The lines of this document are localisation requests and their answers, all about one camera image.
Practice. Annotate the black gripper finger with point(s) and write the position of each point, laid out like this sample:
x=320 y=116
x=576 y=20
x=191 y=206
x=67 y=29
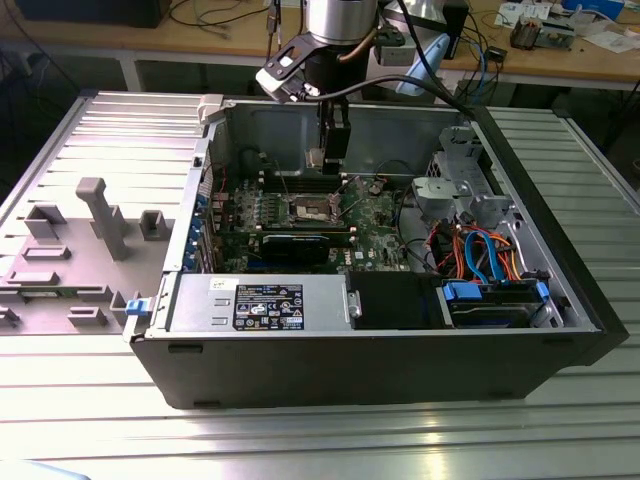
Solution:
x=337 y=142

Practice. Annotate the silver CPU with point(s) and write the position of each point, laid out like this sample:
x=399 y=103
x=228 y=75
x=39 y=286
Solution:
x=315 y=157

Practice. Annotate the metal locking lever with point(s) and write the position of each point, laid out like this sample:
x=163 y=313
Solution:
x=282 y=181
x=351 y=185

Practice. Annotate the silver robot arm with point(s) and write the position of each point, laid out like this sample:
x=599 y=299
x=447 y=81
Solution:
x=340 y=20

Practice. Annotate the CPU socket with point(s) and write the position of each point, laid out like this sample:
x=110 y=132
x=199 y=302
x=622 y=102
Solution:
x=312 y=209

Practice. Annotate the black disk bay cover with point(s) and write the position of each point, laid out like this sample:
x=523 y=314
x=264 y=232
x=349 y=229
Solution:
x=385 y=300

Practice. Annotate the green motherboard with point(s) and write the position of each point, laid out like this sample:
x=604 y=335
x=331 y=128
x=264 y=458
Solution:
x=372 y=225

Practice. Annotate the black graphics card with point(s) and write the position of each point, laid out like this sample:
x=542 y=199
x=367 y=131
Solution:
x=295 y=249

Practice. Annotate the grey metal drive cage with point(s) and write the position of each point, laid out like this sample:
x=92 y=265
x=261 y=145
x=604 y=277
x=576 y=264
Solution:
x=440 y=195

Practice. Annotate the black tower box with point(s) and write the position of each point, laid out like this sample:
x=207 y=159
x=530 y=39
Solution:
x=457 y=30

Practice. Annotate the small black box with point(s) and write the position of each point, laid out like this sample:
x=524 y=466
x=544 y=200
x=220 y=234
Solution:
x=497 y=54

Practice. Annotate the white paper sheets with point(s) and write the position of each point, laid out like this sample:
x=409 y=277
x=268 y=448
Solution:
x=515 y=12
x=610 y=40

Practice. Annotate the wooden desk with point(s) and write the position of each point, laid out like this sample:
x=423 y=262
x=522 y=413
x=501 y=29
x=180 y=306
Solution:
x=150 y=37

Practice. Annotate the hard disk in blue carrier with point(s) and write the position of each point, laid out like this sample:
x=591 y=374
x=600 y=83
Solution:
x=460 y=292

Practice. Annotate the silver power supply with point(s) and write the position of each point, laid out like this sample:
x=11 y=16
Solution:
x=200 y=302

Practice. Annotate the grey electronic device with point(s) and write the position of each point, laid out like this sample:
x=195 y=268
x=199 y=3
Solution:
x=555 y=35

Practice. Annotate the black PC case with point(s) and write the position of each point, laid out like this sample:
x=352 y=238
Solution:
x=350 y=370

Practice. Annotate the large black box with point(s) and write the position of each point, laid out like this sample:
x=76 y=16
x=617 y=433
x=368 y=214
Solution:
x=90 y=12

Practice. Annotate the blue case latch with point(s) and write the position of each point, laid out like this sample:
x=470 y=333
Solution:
x=136 y=307

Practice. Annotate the blue box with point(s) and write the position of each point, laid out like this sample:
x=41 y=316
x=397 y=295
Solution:
x=595 y=6

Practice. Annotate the grey parts rack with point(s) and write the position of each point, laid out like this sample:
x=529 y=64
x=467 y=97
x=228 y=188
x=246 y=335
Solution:
x=75 y=270

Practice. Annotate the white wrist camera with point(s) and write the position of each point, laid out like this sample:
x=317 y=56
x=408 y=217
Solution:
x=275 y=82

